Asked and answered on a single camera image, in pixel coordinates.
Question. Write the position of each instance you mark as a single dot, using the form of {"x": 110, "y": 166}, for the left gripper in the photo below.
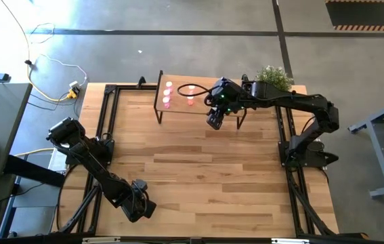
{"x": 141, "y": 206}

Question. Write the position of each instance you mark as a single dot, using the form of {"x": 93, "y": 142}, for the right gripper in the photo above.
{"x": 223, "y": 98}

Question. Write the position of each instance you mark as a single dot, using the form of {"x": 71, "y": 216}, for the red medicine bottle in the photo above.
{"x": 190, "y": 100}
{"x": 191, "y": 88}

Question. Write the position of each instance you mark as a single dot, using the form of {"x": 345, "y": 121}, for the purple medicine bottle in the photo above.
{"x": 166, "y": 92}
{"x": 169, "y": 85}

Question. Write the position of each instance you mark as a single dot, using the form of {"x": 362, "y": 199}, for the white cap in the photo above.
{"x": 166, "y": 101}

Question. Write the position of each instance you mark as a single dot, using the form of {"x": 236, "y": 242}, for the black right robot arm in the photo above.
{"x": 296, "y": 101}

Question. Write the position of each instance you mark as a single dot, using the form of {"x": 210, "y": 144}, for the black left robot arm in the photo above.
{"x": 86, "y": 159}

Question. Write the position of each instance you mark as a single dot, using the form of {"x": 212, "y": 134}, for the potted green plant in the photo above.
{"x": 274, "y": 77}

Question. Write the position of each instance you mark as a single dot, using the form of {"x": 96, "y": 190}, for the black table clamp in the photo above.
{"x": 141, "y": 81}

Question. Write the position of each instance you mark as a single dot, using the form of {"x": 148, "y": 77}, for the white box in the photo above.
{"x": 56, "y": 161}

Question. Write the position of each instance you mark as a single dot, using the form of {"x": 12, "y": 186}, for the black mat striped edge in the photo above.
{"x": 361, "y": 13}

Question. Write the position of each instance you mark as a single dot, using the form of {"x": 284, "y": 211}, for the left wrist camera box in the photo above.
{"x": 139, "y": 185}

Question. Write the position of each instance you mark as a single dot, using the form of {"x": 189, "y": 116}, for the silver metal bracket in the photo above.
{"x": 102, "y": 240}
{"x": 290, "y": 241}

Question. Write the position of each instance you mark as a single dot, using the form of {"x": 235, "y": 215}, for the blue-grey metal desk frame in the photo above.
{"x": 383, "y": 162}

